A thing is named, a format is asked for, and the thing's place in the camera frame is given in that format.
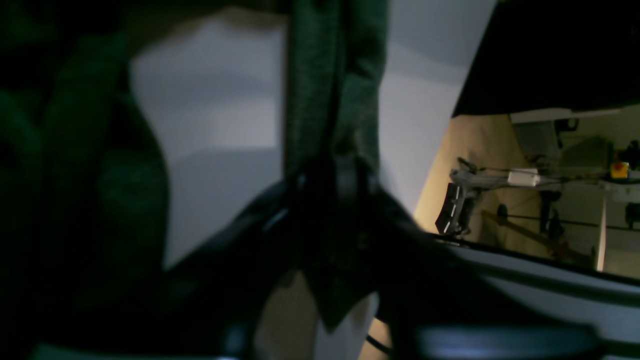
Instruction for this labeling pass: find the dark green t-shirt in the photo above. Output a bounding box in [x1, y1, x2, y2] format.
[1, 0, 387, 341]

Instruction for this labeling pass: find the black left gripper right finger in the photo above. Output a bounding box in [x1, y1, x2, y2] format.
[330, 155, 601, 360]

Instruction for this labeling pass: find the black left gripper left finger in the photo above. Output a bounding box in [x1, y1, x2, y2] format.
[34, 167, 330, 360]

